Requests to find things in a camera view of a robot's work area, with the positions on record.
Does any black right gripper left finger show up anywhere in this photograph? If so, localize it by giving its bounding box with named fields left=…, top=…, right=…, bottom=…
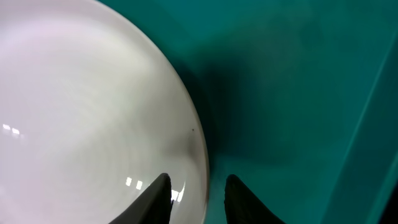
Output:
left=109, top=173, right=173, bottom=224

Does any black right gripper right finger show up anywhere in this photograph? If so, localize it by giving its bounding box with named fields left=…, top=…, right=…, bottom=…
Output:
left=224, top=174, right=284, bottom=224

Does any pink round plate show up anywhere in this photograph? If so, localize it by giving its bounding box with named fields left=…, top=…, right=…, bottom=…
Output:
left=1, top=0, right=209, bottom=223

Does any teal plastic tray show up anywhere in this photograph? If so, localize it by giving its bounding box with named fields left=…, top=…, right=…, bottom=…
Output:
left=105, top=0, right=397, bottom=223

